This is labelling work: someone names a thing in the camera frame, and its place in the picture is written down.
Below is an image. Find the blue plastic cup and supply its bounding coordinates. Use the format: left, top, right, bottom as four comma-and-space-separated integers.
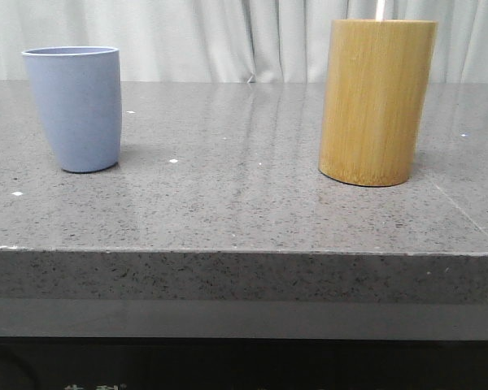
22, 46, 122, 173

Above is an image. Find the pink chopstick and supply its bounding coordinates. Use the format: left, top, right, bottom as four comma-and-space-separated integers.
375, 0, 386, 21

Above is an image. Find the white curtain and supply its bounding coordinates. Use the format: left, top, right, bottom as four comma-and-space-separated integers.
0, 1, 488, 83

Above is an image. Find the bamboo cylinder holder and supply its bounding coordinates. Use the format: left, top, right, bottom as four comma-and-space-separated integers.
318, 19, 438, 187

